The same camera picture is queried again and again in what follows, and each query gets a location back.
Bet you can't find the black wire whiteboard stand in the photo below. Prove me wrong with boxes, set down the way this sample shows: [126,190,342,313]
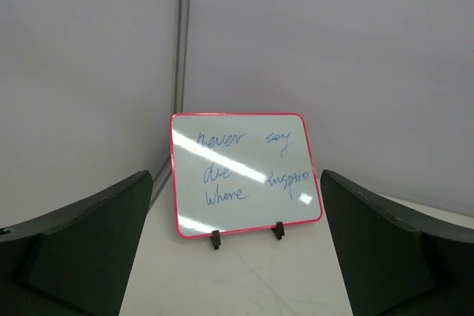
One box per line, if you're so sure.
[209,221,285,250]

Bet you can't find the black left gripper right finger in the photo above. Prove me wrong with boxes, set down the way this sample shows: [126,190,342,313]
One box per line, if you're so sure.
[320,170,473,315]

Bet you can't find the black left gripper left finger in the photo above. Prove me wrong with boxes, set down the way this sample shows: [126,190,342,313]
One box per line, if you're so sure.
[1,170,153,315]

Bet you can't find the aluminium corner post left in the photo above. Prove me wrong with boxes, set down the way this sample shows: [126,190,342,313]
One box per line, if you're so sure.
[149,0,190,210]

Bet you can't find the pink framed whiteboard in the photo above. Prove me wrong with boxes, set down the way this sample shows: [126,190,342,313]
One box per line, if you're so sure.
[170,112,324,239]

